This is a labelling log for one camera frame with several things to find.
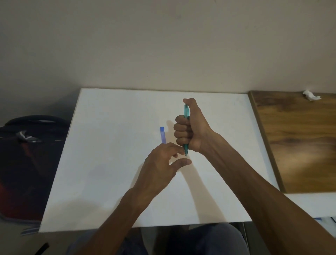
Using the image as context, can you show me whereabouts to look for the person's right hand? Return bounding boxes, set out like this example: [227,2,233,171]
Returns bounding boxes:
[173,98,218,156]

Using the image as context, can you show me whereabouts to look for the white tag on bag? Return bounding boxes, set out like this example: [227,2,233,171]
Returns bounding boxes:
[15,130,42,143]

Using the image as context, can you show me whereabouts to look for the person's legs in jeans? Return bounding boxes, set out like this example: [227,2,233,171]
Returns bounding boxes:
[118,222,250,255]

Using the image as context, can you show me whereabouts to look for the person's right forearm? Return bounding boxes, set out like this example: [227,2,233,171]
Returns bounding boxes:
[199,132,336,255]

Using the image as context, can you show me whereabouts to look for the black object on floor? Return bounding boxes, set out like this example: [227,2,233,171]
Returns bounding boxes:
[34,242,50,255]

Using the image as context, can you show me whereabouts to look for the brown wooden board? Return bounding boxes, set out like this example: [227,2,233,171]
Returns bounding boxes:
[248,90,336,194]

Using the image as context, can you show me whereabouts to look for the crumpled white tissue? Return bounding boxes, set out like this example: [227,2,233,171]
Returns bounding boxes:
[302,90,322,102]

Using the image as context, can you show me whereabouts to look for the person's left forearm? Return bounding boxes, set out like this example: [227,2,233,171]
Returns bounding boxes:
[76,188,153,255]

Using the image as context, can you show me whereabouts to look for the black and red bag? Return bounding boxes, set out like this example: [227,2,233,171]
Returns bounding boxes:
[0,115,71,222]

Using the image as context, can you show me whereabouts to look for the person's left hand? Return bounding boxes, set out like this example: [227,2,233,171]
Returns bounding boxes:
[130,143,193,208]

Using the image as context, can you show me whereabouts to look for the teal mechanical pencil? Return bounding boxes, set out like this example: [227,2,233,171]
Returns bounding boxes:
[183,104,190,159]

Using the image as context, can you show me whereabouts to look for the striped cloth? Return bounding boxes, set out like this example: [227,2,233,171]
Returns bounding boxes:
[20,226,40,236]

